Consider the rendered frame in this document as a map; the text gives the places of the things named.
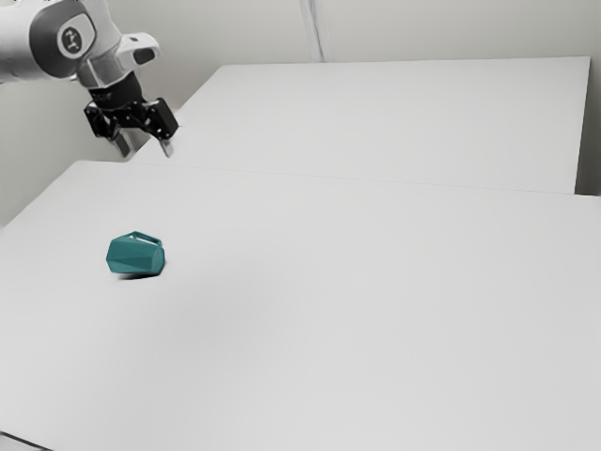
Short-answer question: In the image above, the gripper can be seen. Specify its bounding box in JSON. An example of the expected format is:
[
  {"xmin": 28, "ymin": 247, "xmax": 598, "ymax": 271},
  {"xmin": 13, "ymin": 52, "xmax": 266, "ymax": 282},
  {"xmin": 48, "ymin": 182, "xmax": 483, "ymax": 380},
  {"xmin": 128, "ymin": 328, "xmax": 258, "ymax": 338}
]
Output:
[{"xmin": 84, "ymin": 76, "xmax": 180, "ymax": 158}]

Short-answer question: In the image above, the teal faceted mug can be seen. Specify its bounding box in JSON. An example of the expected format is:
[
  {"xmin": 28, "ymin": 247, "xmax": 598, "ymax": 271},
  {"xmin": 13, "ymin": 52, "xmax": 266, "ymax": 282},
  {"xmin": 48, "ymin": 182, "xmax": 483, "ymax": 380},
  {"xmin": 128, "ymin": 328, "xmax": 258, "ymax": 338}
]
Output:
[{"xmin": 105, "ymin": 230, "xmax": 166, "ymax": 276}]

